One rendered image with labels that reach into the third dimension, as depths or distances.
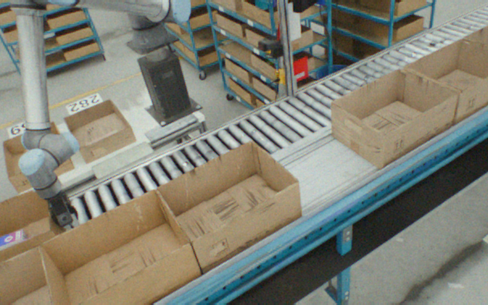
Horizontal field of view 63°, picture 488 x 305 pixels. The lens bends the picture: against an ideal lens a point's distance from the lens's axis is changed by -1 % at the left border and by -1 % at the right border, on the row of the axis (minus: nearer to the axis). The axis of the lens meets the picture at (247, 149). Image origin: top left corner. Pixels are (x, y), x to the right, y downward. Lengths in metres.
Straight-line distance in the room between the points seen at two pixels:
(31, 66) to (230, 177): 0.83
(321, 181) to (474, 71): 1.01
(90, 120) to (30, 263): 1.23
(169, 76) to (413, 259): 1.65
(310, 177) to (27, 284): 1.03
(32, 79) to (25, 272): 0.68
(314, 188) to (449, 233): 1.25
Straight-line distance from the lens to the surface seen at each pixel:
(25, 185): 2.20
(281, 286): 1.56
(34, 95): 1.69
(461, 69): 2.23
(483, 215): 2.74
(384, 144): 1.50
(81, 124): 2.50
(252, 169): 1.55
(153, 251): 1.42
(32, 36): 1.67
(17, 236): 1.91
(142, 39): 2.12
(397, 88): 1.92
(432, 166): 1.76
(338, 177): 1.54
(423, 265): 2.42
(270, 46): 2.12
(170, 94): 2.23
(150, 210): 1.44
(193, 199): 1.49
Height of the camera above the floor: 1.94
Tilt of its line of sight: 38 degrees down
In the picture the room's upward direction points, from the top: 11 degrees counter-clockwise
